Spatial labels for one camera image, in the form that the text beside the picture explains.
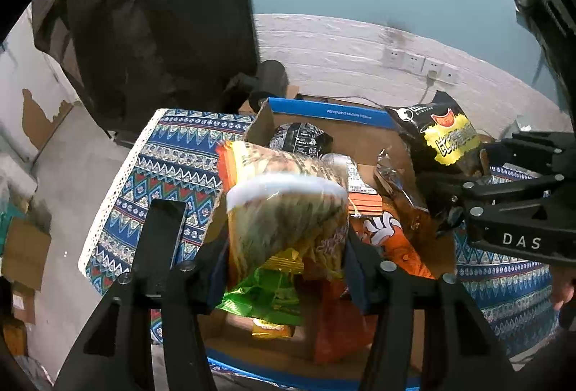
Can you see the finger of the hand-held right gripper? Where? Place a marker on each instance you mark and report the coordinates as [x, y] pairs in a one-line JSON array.
[[531, 152], [450, 193]]

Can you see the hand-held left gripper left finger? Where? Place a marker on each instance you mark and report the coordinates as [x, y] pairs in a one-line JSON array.
[[216, 278]]

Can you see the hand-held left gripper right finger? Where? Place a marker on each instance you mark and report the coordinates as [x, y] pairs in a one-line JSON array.
[[357, 278]]

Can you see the orange snack packet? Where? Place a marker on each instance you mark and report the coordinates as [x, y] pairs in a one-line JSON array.
[[391, 247]]

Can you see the black yellow snack bag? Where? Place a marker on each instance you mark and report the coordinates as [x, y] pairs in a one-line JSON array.
[[445, 134]]

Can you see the yellow noodle snack bag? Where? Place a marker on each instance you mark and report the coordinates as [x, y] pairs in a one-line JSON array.
[[288, 220]]

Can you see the cardboard box blue rim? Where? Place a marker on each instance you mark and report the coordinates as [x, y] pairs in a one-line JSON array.
[[360, 139]]

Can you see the person's right hand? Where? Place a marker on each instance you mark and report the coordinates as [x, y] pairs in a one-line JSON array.
[[563, 293]]

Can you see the green snack bag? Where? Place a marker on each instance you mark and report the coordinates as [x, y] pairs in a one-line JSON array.
[[252, 296]]

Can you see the brown clear-wrapped snack packet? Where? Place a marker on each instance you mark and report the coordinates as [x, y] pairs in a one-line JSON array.
[[396, 184]]

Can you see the dark chair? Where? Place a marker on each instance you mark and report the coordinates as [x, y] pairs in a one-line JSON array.
[[553, 36]]

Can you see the patterned blue tablecloth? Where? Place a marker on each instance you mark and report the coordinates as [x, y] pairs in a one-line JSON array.
[[171, 157]]

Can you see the black white-printed snack pack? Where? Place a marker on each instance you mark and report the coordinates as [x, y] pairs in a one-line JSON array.
[[299, 137]]

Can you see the brown cardboard box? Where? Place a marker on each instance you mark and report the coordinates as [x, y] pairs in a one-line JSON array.
[[27, 251]]

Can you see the large black object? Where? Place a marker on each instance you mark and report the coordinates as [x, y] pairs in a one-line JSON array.
[[157, 13]]

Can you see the white wall socket row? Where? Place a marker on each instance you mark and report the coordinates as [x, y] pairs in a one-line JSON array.
[[414, 62]]

